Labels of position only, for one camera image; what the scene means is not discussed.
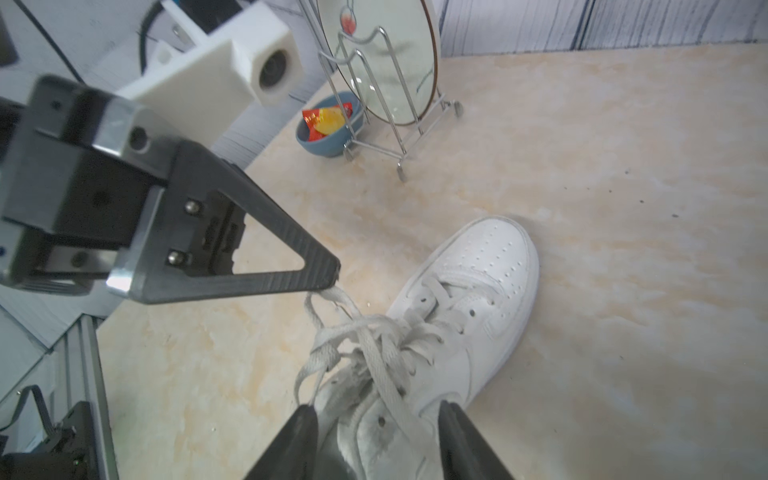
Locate white sneaker shoe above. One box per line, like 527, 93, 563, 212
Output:
297, 216, 539, 479

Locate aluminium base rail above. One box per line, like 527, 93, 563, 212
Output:
0, 314, 121, 480

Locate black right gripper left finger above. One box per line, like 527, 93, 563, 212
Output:
245, 404, 319, 480

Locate black left camera cable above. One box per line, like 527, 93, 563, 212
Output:
11, 0, 181, 85

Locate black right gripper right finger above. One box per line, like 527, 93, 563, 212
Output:
438, 400, 513, 480

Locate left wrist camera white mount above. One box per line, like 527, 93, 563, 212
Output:
108, 1, 304, 147

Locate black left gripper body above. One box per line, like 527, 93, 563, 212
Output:
1, 75, 179, 296

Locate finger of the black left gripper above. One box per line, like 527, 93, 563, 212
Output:
106, 140, 341, 305

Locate blue ceramic bowl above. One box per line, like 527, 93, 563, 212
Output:
296, 91, 365, 157

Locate red yellow snack packet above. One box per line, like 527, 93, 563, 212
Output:
302, 102, 353, 142

